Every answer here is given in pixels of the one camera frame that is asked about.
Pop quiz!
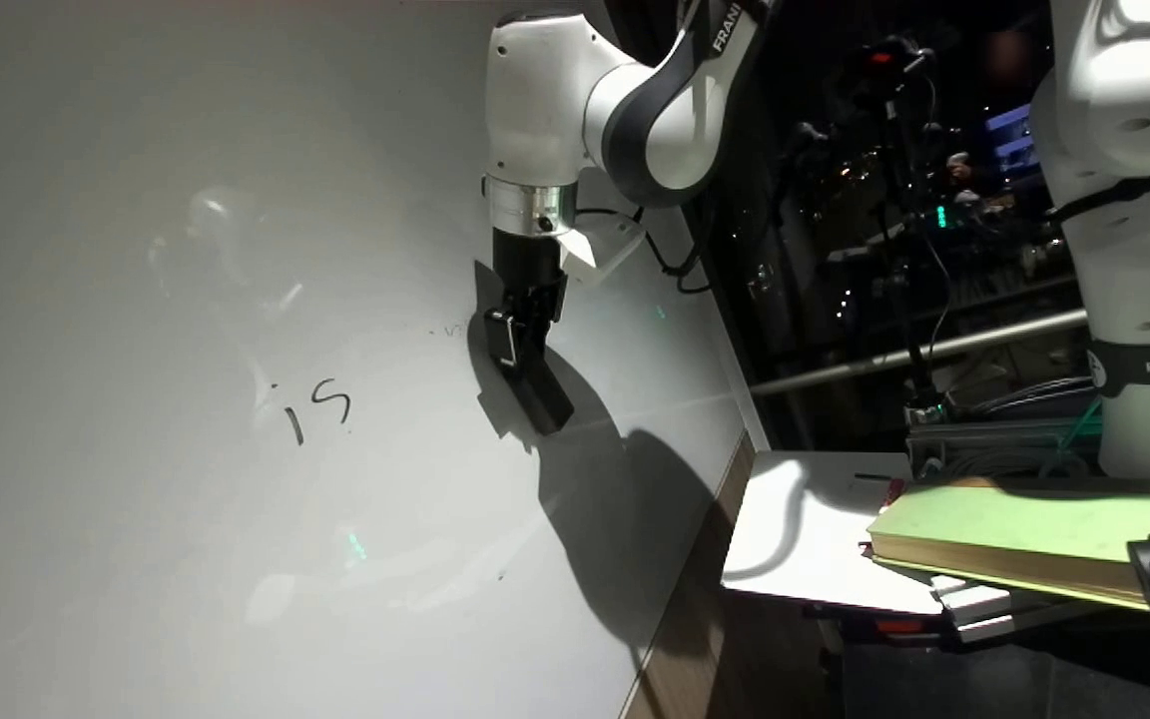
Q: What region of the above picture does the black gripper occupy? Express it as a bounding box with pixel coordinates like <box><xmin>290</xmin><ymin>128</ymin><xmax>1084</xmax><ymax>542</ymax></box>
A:
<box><xmin>483</xmin><ymin>225</ymin><xmax>573</xmax><ymax>377</ymax></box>

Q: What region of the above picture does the large white whiteboard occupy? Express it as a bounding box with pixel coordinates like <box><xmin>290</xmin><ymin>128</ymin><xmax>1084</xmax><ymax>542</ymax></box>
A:
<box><xmin>0</xmin><ymin>0</ymin><xmax>774</xmax><ymax>719</ymax></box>

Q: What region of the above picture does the small white platform board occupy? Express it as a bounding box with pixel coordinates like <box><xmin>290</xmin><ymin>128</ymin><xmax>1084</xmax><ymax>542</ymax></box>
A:
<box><xmin>713</xmin><ymin>446</ymin><xmax>955</xmax><ymax>620</ymax></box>

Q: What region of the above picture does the black base block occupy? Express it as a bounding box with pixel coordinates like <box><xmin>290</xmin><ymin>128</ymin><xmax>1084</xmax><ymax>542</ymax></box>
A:
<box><xmin>903</xmin><ymin>406</ymin><xmax>1112</xmax><ymax>487</ymax></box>

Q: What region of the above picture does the blue lit monitor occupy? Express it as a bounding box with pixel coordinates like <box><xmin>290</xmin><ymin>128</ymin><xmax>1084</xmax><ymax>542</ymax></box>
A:
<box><xmin>981</xmin><ymin>99</ymin><xmax>1047</xmax><ymax>184</ymax></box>

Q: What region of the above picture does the silver grey box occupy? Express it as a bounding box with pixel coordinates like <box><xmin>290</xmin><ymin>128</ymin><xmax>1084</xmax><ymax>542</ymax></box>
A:
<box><xmin>921</xmin><ymin>573</ymin><xmax>1022</xmax><ymax>646</ymax></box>

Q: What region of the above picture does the person in background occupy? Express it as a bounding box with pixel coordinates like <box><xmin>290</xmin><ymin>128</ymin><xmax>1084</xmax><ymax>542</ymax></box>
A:
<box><xmin>941</xmin><ymin>20</ymin><xmax>1048</xmax><ymax>190</ymax></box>

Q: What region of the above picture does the green hardcover book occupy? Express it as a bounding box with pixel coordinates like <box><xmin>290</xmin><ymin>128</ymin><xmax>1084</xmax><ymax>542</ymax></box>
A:
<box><xmin>863</xmin><ymin>471</ymin><xmax>1150</xmax><ymax>616</ymax></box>

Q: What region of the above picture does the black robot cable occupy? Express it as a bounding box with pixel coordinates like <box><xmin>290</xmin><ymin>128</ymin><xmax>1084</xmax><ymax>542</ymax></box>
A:
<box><xmin>639</xmin><ymin>225</ymin><xmax>718</xmax><ymax>301</ymax></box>

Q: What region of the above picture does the silver metal rail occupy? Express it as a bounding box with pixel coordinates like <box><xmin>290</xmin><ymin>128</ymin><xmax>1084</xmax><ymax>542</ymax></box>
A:
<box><xmin>748</xmin><ymin>305</ymin><xmax>1095</xmax><ymax>401</ymax></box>

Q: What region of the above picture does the black camera on tripod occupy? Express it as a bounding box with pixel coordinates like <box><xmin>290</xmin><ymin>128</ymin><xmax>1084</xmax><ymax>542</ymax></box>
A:
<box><xmin>828</xmin><ymin>32</ymin><xmax>971</xmax><ymax>411</ymax></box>

